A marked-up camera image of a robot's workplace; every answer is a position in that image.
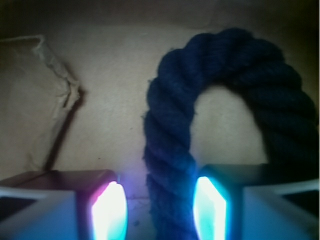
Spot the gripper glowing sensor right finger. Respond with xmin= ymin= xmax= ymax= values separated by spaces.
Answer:
xmin=193 ymin=164 xmax=320 ymax=240

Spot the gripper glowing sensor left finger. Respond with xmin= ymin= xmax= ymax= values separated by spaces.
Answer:
xmin=0 ymin=169 xmax=128 ymax=240

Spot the dark blue twisted rope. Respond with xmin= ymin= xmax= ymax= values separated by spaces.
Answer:
xmin=142 ymin=27 xmax=319 ymax=240

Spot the brown paper bag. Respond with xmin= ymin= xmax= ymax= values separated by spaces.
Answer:
xmin=0 ymin=0 xmax=320 ymax=240

